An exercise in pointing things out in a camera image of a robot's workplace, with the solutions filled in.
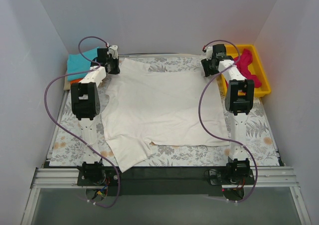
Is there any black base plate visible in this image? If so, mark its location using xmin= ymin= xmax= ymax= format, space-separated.
xmin=77 ymin=166 xmax=255 ymax=197

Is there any yellow plastic bin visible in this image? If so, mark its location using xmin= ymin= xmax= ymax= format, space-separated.
xmin=217 ymin=44 xmax=271 ymax=98

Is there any white t shirt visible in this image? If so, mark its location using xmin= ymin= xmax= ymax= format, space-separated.
xmin=101 ymin=59 xmax=228 ymax=172

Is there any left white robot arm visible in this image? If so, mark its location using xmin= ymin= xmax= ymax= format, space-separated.
xmin=71 ymin=45 xmax=120 ymax=185

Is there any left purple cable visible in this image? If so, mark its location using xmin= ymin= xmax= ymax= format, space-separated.
xmin=43 ymin=36 xmax=122 ymax=208

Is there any folded teal t shirt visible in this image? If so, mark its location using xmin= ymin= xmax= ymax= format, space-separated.
xmin=67 ymin=47 xmax=99 ymax=74

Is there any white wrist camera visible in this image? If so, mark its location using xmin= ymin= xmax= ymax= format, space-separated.
xmin=108 ymin=45 xmax=119 ymax=59
xmin=202 ymin=46 xmax=214 ymax=60

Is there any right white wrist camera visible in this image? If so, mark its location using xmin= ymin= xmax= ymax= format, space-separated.
xmin=202 ymin=46 xmax=214 ymax=60

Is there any folded orange t shirt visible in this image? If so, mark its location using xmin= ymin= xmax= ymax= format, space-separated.
xmin=70 ymin=78 xmax=82 ymax=85

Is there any folded beige t shirt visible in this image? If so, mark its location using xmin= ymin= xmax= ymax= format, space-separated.
xmin=63 ymin=76 xmax=74 ymax=91

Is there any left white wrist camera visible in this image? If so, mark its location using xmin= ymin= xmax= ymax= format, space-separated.
xmin=108 ymin=45 xmax=119 ymax=59

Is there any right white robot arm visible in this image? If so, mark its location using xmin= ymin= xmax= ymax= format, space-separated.
xmin=201 ymin=44 xmax=255 ymax=189

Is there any magenta t shirt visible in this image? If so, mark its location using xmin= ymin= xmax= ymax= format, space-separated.
xmin=234 ymin=48 xmax=262 ymax=88

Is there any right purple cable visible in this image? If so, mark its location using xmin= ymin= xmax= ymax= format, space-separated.
xmin=198 ymin=39 xmax=260 ymax=204

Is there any purple cable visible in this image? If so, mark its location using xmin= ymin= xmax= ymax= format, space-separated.
xmin=198 ymin=39 xmax=260 ymax=204
xmin=43 ymin=36 xmax=122 ymax=208

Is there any aluminium frame rail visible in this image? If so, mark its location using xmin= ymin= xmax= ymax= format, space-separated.
xmin=21 ymin=167 xmax=312 ymax=225

